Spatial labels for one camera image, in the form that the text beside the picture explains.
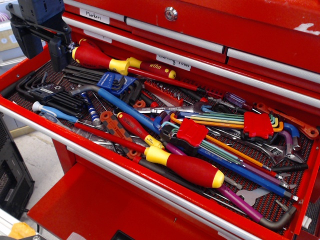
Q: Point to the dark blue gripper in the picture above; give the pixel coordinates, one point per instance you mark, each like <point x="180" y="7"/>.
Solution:
<point x="29" y="38"/>

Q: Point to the blue hex key holder set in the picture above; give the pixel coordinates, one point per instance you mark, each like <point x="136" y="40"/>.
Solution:
<point x="125" y="87"/>

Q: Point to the red bit holder strip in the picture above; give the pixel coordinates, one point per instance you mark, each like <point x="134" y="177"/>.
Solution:
<point x="159" y="90"/>

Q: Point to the black torx key set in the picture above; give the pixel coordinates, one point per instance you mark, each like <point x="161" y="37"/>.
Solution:
<point x="51" y="95"/>

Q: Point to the black long hex keys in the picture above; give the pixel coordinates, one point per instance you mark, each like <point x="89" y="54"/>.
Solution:
<point x="82" y="76"/>

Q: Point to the red yellow screwdriver top left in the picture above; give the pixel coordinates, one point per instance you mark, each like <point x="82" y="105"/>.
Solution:
<point x="89" y="55"/>

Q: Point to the markers paper label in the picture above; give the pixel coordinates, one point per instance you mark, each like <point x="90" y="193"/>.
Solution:
<point x="94" y="16"/>

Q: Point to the large blue hex key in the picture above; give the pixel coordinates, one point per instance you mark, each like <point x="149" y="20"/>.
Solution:
<point x="143" y="120"/>

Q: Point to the blue white precision screwdriver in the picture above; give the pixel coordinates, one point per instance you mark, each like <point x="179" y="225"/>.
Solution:
<point x="54" y="112"/>

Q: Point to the blue silver precision screwdriver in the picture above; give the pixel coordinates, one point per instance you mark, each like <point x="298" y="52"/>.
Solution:
<point x="95" y="118"/>

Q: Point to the red yellow Wiha screwdriver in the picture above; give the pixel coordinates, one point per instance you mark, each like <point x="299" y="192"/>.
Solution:
<point x="159" y="71"/>

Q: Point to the orange black folding tool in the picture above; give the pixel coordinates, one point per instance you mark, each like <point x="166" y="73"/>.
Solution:
<point x="115" y="128"/>

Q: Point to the small red yellow screwdriver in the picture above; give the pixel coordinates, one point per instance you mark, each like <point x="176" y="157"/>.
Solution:
<point x="133" y="126"/>

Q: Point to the cutting tools paper label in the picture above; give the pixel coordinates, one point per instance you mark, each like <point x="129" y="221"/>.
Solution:
<point x="172" y="62"/>

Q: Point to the silver drawer lock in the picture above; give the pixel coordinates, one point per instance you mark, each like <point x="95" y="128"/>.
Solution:
<point x="171" y="14"/>

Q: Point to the black computer case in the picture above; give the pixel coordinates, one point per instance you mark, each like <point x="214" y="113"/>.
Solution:
<point x="16" y="183"/>

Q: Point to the red tool chest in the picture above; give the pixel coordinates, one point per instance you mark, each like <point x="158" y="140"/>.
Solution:
<point x="264" y="51"/>

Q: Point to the chrome combination wrench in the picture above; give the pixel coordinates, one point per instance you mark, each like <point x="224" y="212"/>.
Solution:
<point x="194" y="108"/>

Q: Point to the colourful hex key set centre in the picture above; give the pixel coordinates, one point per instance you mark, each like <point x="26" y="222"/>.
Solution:
<point x="194" y="138"/>

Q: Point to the colourful hex key set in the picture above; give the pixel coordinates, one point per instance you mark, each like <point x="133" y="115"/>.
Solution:
<point x="194" y="138"/>
<point x="253" y="125"/>

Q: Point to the large red yellow screwdriver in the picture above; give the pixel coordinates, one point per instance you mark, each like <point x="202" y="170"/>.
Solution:
<point x="190" y="168"/>

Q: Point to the colourful hex key set right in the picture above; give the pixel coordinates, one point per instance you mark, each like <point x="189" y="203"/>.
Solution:
<point x="253" y="125"/>

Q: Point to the open red tool drawer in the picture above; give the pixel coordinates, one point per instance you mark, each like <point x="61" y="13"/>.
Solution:
<point x="143" y="197"/>

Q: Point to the flat grey open spanner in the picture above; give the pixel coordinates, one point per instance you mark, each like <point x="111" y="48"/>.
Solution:
<point x="250" y="196"/>

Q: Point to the chrome adjustable wrench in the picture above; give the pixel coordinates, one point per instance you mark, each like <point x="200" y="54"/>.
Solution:
<point x="276" y="153"/>

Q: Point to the orange flat wrench right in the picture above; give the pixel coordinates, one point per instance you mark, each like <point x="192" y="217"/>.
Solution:
<point x="309" y="131"/>

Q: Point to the purple grey large hex key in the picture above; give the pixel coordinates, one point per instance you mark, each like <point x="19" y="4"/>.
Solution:
<point x="242" y="205"/>

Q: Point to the purple clear handle screwdriver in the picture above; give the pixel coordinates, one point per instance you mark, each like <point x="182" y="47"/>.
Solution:
<point x="239" y="102"/>

